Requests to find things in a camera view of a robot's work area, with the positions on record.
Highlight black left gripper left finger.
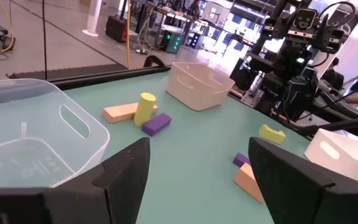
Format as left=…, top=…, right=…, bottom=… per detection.
left=44, top=137, right=151, bottom=224

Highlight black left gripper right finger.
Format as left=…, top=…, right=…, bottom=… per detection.
left=248, top=136, right=358, bottom=224

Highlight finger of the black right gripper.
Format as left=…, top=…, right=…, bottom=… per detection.
left=275, top=12, right=293, bottom=40
left=317, top=14, right=331, bottom=52

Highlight yellow arch block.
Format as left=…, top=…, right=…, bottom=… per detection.
left=258, top=124, right=287, bottom=146

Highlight yellow cylinder block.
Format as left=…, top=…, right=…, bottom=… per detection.
left=133, top=92, right=157, bottom=128

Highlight orange rectangular block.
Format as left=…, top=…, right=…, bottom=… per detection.
left=101, top=102, right=160, bottom=123
left=233, top=162, right=266, bottom=205

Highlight purple rectangular block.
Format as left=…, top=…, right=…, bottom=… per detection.
left=232, top=152, right=252, bottom=168
left=140, top=113, right=173, bottom=138

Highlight opaque white plastic bin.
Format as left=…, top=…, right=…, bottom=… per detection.
left=304, top=128, right=358, bottom=190

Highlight black stand bar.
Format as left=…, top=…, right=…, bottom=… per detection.
left=296, top=115, right=358, bottom=137

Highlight green table mat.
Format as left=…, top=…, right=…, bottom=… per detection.
left=0, top=70, right=312, bottom=224

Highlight milky translucent plastic bin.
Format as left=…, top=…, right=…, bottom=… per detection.
left=165, top=61, right=236, bottom=112

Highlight black box green lights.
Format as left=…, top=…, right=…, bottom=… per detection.
left=159, top=29, right=185, bottom=55

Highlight clear plastic bin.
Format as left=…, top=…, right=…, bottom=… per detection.
left=0, top=78, right=111, bottom=189

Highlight black case red side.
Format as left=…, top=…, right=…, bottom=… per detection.
left=105, top=14, right=129, bottom=44

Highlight white pillar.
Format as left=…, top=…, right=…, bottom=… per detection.
left=81, top=0, right=104, bottom=37

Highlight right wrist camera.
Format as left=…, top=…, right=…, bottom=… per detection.
left=293, top=8, right=318, bottom=30

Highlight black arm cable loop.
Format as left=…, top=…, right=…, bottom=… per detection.
left=317, top=1, right=357, bottom=28

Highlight black table frame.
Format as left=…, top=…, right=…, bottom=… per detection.
left=6, top=63, right=307, bottom=131

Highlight yellow hanging cable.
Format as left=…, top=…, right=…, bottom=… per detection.
left=125, top=0, right=133, bottom=70

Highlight black hanging cable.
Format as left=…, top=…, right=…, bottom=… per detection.
left=41, top=0, right=48, bottom=80

